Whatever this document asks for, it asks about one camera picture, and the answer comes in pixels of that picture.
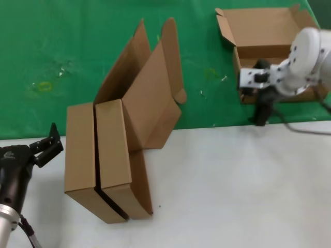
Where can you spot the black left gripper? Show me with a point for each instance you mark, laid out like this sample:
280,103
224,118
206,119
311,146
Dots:
13,173

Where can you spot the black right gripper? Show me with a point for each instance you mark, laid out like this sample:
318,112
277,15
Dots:
265,106

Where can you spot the brown cardboard box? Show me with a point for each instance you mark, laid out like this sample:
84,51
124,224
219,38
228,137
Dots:
78,149
111,144
258,31

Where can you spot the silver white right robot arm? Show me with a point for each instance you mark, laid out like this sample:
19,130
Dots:
305,56

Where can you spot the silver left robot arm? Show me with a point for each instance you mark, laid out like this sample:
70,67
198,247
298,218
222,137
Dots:
6,224

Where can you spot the green table cloth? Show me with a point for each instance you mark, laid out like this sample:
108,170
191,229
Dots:
64,51

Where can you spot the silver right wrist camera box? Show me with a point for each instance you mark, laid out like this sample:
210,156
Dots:
249,77

